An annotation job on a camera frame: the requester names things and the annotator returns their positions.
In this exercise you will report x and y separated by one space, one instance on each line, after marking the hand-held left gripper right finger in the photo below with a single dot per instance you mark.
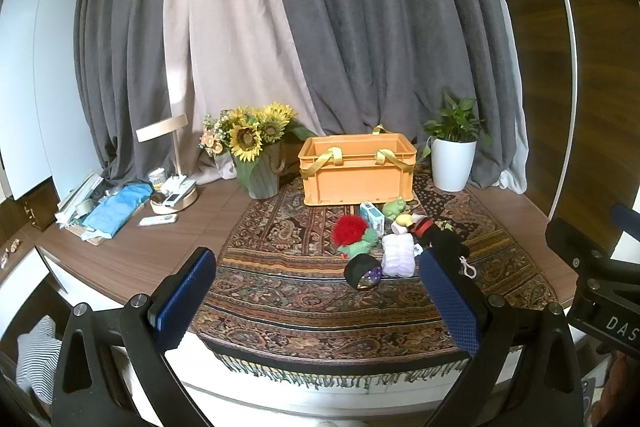
450 302

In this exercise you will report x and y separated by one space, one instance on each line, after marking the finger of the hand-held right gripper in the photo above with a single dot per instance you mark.
625 216
580 247

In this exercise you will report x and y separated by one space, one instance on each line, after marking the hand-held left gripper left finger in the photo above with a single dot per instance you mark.
185 302

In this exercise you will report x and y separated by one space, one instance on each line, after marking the lavender soft foam toy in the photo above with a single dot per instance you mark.
398 257

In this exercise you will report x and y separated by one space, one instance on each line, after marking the dark glitter ball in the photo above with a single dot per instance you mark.
362 272

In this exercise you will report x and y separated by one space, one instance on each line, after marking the red and green plush toy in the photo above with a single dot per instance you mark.
350 231

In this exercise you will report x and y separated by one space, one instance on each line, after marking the orange plastic crate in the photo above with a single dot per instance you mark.
357 182

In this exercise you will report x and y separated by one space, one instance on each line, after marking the white remote control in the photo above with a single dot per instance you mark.
157 220

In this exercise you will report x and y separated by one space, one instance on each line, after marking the yellow and white toy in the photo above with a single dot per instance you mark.
402 223

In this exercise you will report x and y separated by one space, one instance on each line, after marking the small white remote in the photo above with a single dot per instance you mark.
173 198

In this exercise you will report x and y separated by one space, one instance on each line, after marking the green frog toy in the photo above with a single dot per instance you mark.
394 208

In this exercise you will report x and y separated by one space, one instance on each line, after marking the blue cloth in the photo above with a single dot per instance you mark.
117 209

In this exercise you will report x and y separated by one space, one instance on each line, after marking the patterned fringed tablecloth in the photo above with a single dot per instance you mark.
300 287

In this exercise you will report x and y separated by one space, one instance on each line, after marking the blue tissue pack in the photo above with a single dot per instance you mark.
371 215

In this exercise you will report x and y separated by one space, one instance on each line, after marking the small glass jar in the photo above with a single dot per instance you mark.
158 178

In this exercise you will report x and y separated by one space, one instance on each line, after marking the tape roll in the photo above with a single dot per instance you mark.
83 208

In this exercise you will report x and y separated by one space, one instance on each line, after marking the green ribbed vase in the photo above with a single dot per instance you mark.
260 177

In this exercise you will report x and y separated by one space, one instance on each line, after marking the striped cloth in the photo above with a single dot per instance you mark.
37 357

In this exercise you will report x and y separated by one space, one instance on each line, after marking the peach artificial flowers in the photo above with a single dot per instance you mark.
212 139

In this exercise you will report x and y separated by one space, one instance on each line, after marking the green potted plant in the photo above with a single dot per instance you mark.
457 119

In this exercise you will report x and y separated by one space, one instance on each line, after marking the brown woven bag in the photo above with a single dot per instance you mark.
290 159

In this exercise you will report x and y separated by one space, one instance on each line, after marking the sunflower bouquet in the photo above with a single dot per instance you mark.
250 132

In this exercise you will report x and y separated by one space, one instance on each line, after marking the grey curtain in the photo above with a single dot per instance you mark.
400 22
125 57

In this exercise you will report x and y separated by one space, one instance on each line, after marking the white cabinet door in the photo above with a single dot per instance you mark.
40 82

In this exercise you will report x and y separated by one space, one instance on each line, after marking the beige curtain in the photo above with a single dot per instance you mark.
225 32

